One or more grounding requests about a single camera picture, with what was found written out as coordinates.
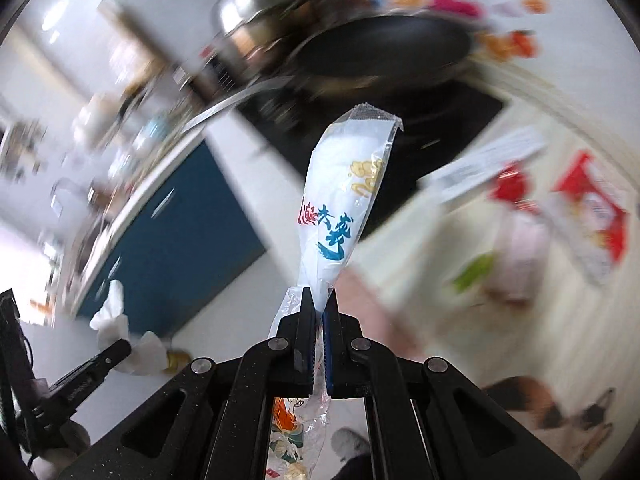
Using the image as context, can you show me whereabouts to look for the large red snack packet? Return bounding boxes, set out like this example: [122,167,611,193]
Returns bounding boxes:
[542,151,629,287]

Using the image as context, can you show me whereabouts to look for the blue cabinet door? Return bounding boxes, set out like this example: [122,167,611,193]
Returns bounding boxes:
[75,137,267,337]

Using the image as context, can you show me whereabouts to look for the white printed plastic wrapper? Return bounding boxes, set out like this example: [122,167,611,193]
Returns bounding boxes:
[267,102,404,480]

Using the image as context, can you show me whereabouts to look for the black induction cooktop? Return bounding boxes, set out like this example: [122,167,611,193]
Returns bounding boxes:
[235,74,507,173]

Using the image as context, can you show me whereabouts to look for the green wrapper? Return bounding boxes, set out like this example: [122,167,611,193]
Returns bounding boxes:
[451,254,497,294]

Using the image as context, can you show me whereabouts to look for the white paper strip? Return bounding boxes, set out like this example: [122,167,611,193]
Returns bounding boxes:
[419,126,549,202]

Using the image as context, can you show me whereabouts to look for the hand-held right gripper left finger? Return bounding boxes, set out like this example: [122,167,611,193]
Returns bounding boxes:
[57,287,317,480]

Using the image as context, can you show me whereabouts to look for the grey slipper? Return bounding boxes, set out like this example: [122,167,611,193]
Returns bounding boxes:
[330,426,372,462]

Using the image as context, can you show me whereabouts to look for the small red packet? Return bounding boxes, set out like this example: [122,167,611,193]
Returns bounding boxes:
[487,161,544,217]

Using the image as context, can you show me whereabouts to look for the pink packet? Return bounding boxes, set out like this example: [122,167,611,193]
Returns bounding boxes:
[492,210,552,307]

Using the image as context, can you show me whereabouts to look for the steel pot lid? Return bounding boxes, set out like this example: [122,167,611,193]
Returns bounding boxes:
[209,0,302,57]

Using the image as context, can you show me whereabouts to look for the calico cat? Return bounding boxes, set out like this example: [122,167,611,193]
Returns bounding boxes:
[481,375,619,467]

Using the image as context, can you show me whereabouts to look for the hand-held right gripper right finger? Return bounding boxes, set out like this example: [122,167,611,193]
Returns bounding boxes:
[321,292,582,480]

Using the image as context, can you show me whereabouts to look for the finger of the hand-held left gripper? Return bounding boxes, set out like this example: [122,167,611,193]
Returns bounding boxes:
[36,338,133,415]

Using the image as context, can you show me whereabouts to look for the black frying pan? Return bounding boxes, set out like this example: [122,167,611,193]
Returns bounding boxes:
[180,14,474,137]

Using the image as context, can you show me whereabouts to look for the white plastic bag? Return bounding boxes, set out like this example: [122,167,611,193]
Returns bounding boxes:
[89,279,169,377]

